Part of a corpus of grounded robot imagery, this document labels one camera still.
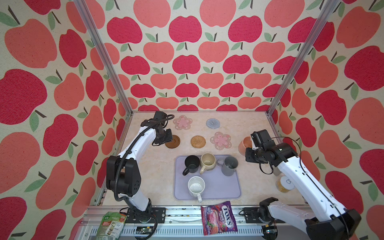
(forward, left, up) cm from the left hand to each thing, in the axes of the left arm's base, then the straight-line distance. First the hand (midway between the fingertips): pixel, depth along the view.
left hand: (172, 140), depth 88 cm
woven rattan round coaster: (+8, -16, -14) cm, 23 cm away
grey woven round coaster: (+25, -29, -13) cm, 40 cm away
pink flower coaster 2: (+8, -33, -13) cm, 36 cm away
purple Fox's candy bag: (-39, -24, -11) cm, 47 cm away
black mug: (-11, -12, -8) cm, 19 cm away
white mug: (-23, -14, -12) cm, 30 cm away
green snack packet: (-41, +26, -11) cm, 50 cm away
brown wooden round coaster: (+7, 0, -13) cm, 15 cm away
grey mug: (-12, -34, -9) cm, 37 cm away
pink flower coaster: (+26, -5, -14) cm, 30 cm away
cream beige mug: (-8, -22, -12) cm, 26 cm away
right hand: (-13, -43, +4) cm, 45 cm away
